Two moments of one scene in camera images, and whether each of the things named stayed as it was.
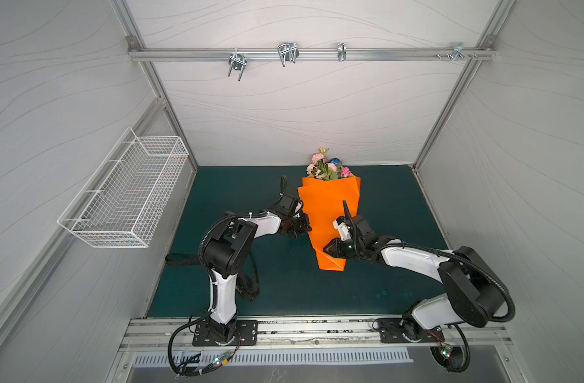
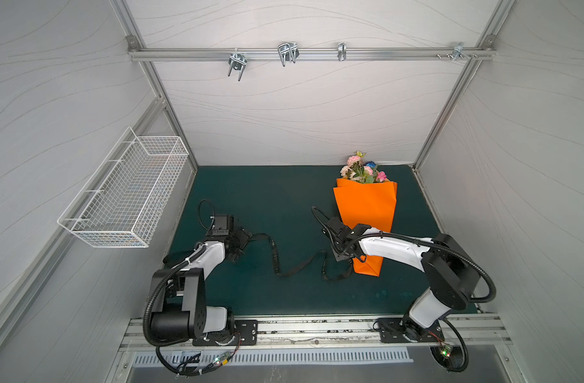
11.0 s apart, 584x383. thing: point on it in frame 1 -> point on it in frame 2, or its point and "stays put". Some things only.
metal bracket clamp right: [458, 51] stays put
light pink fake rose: [318, 159] -> [357, 164]
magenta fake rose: [345, 171] -> [381, 176]
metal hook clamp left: [237, 61] stays put
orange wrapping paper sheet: [322, 203] -> [372, 204]
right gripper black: [342, 244] stays put
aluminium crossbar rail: [305, 54] stays put
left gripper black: [305, 226] -> [243, 235]
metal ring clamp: [341, 51] stays put
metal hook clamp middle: [288, 52] stays put
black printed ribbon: [247, 282] -> [173, 258]
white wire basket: [121, 201] stays put
